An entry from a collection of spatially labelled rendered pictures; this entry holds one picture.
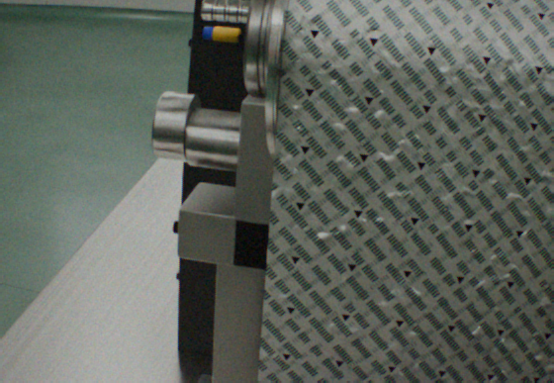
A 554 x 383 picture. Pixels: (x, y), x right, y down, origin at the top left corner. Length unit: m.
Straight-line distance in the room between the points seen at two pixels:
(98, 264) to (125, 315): 0.12
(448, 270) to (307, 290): 0.08
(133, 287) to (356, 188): 0.59
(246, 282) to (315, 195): 0.13
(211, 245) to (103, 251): 0.54
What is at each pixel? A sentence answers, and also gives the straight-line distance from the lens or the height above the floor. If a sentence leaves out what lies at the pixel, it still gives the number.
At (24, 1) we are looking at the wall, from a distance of 6.82.
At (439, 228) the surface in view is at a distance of 0.63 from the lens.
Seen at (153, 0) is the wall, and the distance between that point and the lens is 6.54.
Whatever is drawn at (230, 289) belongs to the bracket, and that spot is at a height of 1.09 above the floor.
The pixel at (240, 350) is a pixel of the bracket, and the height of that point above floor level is 1.05.
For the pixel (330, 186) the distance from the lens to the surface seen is 0.63.
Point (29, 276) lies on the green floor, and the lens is 3.37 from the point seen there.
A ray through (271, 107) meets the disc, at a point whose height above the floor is 1.23.
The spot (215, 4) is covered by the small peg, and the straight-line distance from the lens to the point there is 0.66.
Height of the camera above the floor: 1.40
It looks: 19 degrees down
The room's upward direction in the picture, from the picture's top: 4 degrees clockwise
